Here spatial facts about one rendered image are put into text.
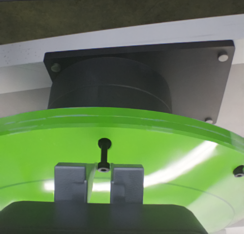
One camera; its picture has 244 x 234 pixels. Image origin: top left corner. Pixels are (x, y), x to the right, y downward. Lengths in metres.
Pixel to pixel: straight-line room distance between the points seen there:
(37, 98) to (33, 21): 1.15
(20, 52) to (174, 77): 0.18
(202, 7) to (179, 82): 1.14
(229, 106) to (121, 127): 0.28
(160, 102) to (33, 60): 0.15
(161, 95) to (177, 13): 1.17
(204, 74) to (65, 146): 0.21
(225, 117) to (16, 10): 1.23
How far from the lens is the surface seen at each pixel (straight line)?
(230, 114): 0.46
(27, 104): 0.43
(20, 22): 1.58
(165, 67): 0.34
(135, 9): 1.46
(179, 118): 0.19
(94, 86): 0.31
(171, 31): 0.35
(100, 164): 0.18
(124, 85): 0.31
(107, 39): 0.36
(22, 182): 0.22
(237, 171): 0.23
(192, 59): 0.34
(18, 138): 0.20
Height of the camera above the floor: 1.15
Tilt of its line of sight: 34 degrees down
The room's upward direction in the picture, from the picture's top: 180 degrees counter-clockwise
